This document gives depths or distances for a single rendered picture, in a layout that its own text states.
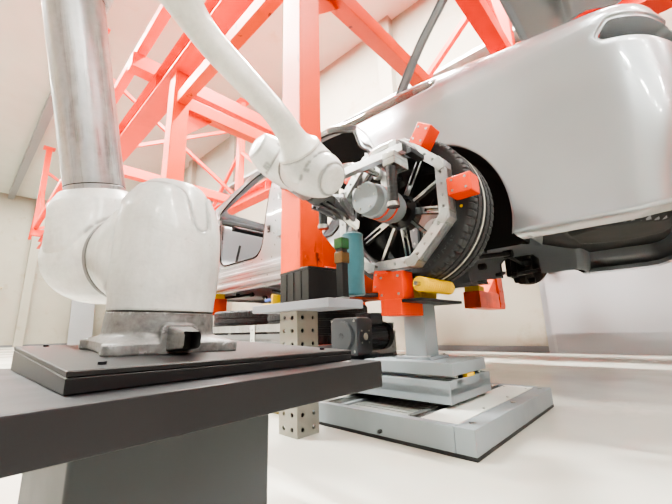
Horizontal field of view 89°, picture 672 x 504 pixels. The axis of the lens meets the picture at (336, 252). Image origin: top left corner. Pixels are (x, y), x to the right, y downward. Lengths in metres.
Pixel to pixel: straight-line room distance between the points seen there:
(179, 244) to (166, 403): 0.26
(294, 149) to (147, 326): 0.45
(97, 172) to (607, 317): 4.95
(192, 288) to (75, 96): 0.43
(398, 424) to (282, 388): 0.81
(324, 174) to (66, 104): 0.48
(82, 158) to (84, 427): 0.53
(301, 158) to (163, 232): 0.34
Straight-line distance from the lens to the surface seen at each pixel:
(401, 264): 1.36
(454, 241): 1.36
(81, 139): 0.79
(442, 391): 1.32
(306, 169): 0.76
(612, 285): 5.10
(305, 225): 1.75
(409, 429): 1.19
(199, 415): 0.38
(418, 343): 1.49
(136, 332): 0.55
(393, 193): 1.17
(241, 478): 0.58
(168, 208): 0.57
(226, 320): 2.64
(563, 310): 5.14
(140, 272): 0.55
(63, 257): 0.74
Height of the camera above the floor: 0.35
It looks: 13 degrees up
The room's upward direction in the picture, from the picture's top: 1 degrees counter-clockwise
